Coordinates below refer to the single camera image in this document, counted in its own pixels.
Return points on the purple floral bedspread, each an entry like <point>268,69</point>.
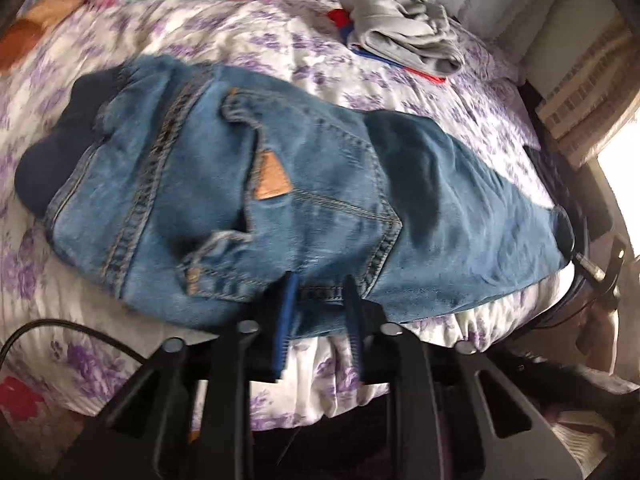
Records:
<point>280,45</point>

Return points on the beige striped curtain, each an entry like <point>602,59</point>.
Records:
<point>590,95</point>

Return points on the grey folded garment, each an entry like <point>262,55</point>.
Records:
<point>400,25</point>

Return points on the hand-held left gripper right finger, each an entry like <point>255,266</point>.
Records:
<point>354,327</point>

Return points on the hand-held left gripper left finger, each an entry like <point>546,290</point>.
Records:
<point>286,320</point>

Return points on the white pillow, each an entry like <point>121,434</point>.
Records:
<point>510,5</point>

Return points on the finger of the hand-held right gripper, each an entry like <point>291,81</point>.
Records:
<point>607,270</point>

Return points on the red and blue cloth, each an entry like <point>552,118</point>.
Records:
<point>342,22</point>

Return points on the blue denim pants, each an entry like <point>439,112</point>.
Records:
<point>310,200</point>

